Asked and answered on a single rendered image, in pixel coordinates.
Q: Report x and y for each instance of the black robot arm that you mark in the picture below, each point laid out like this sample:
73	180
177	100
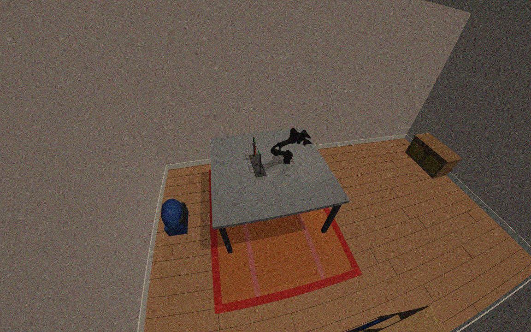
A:
287	154

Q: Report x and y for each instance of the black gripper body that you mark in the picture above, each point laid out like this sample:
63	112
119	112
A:
303	138

